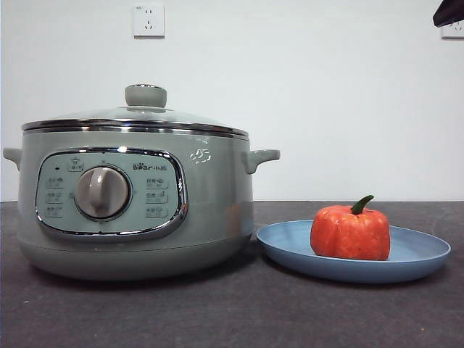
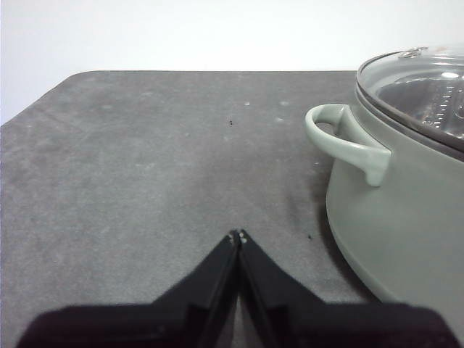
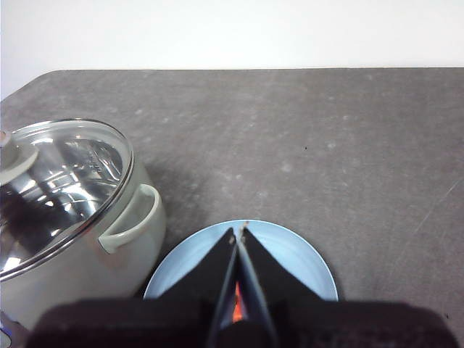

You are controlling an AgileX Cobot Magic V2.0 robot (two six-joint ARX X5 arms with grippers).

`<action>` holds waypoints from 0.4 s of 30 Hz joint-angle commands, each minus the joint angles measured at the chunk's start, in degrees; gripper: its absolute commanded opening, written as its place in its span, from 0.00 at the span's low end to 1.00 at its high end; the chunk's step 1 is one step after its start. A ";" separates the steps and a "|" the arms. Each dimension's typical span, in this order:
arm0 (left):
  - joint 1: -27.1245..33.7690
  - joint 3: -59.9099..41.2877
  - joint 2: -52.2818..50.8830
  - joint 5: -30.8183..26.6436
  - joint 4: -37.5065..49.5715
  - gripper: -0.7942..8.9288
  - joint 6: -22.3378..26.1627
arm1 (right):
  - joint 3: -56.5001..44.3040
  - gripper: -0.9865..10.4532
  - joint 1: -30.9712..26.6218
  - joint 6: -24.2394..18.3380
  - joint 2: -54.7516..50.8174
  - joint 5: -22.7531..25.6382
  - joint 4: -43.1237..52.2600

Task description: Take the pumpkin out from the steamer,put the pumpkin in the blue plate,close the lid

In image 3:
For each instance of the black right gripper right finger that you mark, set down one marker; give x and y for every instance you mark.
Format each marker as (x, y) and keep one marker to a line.
(326, 326)

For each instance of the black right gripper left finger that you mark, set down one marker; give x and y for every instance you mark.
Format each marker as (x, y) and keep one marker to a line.
(163, 322)

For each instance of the glass lid with green knob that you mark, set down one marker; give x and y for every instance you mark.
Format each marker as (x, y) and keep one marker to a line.
(72, 174)

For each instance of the pale green electric steamer pot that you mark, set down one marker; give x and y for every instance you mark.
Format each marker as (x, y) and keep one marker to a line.
(119, 268)

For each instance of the blue round plate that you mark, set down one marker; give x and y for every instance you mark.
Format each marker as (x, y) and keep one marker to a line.
(297, 261)

